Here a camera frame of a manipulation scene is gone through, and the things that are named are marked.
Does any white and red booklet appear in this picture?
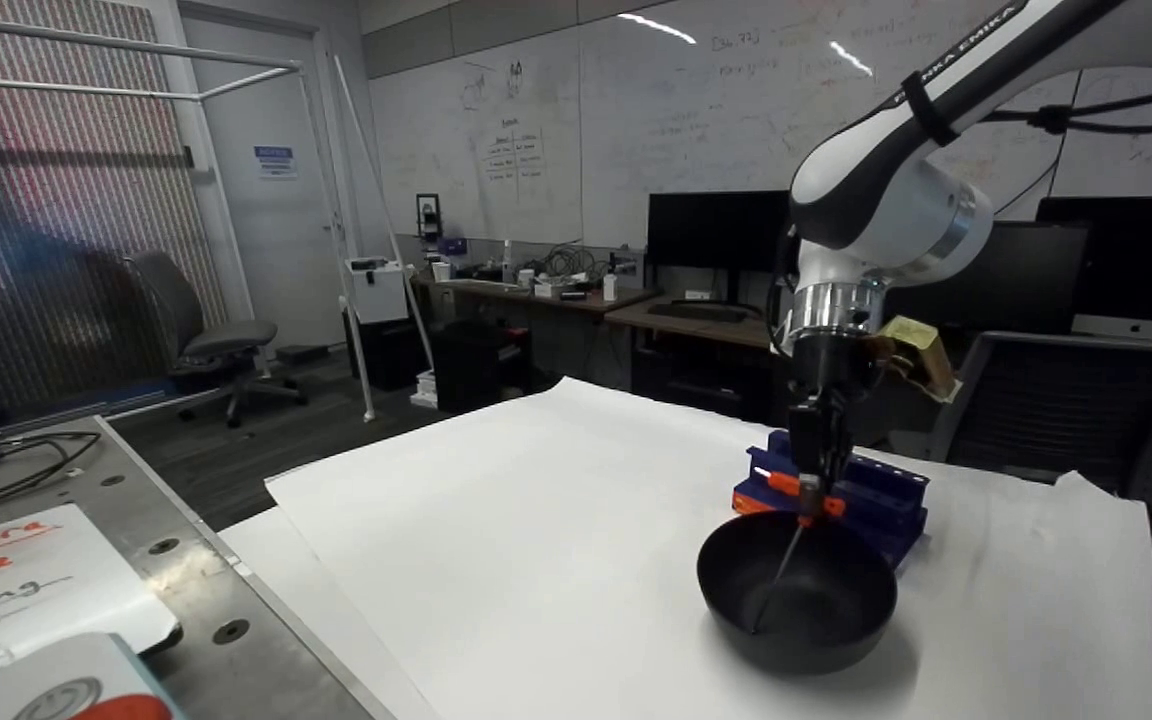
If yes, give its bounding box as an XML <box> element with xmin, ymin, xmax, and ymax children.
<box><xmin>0</xmin><ymin>636</ymin><xmax>188</xmax><ymax>720</ymax></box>

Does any blue tool holder block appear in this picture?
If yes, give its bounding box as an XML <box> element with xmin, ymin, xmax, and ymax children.
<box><xmin>731</xmin><ymin>432</ymin><xmax>927</xmax><ymax>566</ymax></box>

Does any white paper with writing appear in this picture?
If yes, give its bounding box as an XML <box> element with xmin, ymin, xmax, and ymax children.
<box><xmin>0</xmin><ymin>503</ymin><xmax>181</xmax><ymax>668</ymax></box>

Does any dark mesh chair back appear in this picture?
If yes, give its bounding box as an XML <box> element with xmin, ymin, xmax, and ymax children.
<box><xmin>927</xmin><ymin>330</ymin><xmax>1152</xmax><ymax>496</ymax></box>

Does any right black monitor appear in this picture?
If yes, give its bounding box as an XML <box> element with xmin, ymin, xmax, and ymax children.
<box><xmin>906</xmin><ymin>224</ymin><xmax>1087</xmax><ymax>346</ymax></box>

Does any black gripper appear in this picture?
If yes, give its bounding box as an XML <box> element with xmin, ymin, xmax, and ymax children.
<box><xmin>789</xmin><ymin>330</ymin><xmax>882</xmax><ymax>483</ymax></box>

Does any grey office chair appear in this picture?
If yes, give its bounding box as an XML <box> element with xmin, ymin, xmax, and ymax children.
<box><xmin>116</xmin><ymin>246</ymin><xmax>311</xmax><ymax>432</ymax></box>

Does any black monitor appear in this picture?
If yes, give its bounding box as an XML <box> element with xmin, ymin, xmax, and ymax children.
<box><xmin>648</xmin><ymin>191</ymin><xmax>793</xmax><ymax>289</ymax></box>
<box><xmin>906</xmin><ymin>224</ymin><xmax>1087</xmax><ymax>346</ymax></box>

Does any orange-handled metal tool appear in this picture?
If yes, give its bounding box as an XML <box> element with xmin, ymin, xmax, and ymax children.
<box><xmin>754</xmin><ymin>470</ymin><xmax>844</xmax><ymax>626</ymax></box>

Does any black bowl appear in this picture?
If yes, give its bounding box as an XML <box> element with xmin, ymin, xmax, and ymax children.
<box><xmin>695</xmin><ymin>513</ymin><xmax>897</xmax><ymax>677</ymax></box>

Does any black cable on table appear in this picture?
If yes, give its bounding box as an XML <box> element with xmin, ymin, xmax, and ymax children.
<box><xmin>0</xmin><ymin>427</ymin><xmax>105</xmax><ymax>520</ymax></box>

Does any left black monitor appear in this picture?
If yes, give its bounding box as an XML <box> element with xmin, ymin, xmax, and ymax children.
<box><xmin>648</xmin><ymin>191</ymin><xmax>793</xmax><ymax>289</ymax></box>

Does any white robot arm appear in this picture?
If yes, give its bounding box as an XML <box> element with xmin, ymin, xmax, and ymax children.
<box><xmin>779</xmin><ymin>0</ymin><xmax>1128</xmax><ymax>483</ymax></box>

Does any white paper sheet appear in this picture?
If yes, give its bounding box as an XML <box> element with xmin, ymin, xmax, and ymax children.
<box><xmin>224</xmin><ymin>378</ymin><xmax>1152</xmax><ymax>720</ymax></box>

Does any cluttered office desk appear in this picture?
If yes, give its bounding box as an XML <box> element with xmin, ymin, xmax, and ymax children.
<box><xmin>423</xmin><ymin>280</ymin><xmax>783</xmax><ymax>420</ymax></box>

